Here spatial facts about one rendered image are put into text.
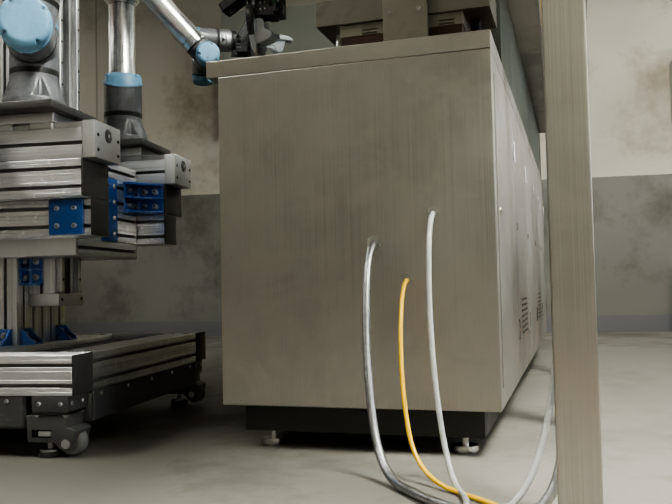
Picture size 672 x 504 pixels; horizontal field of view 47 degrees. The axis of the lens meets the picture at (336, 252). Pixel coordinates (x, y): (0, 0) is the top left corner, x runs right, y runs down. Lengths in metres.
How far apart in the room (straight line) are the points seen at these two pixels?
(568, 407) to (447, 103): 0.79
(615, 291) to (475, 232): 4.20
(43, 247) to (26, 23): 0.56
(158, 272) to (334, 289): 4.58
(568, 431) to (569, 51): 0.53
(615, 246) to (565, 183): 4.69
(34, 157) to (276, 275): 0.66
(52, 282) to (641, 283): 4.43
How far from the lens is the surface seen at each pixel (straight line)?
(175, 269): 6.17
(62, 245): 2.09
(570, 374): 1.13
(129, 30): 2.72
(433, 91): 1.70
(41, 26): 1.94
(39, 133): 2.00
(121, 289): 6.35
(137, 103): 2.51
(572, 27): 1.17
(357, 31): 1.85
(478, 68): 1.70
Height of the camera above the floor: 0.37
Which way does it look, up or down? 3 degrees up
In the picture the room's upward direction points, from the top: 1 degrees counter-clockwise
